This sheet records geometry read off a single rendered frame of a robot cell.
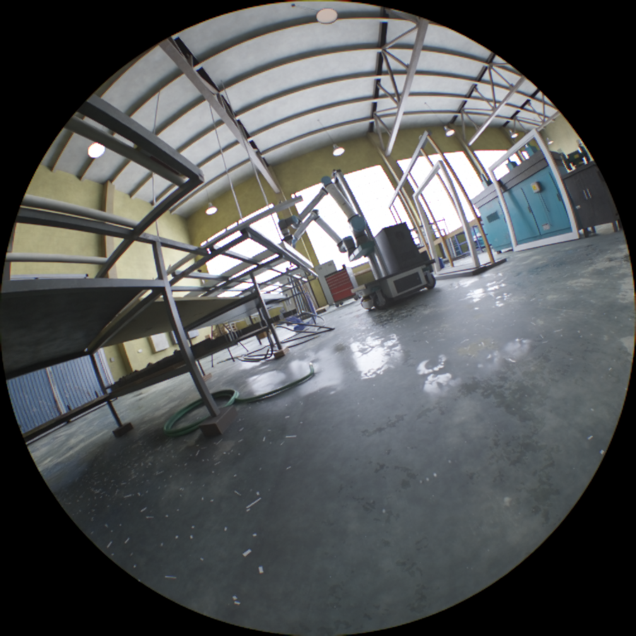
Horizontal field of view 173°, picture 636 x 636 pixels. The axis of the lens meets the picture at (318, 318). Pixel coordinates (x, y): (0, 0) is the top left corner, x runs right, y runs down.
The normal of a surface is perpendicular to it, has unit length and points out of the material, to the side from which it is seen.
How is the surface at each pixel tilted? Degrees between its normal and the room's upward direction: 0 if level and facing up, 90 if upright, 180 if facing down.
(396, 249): 90
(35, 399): 90
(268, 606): 0
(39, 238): 90
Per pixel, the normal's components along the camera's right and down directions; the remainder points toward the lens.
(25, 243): 0.92, -0.36
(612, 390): -0.36, -0.93
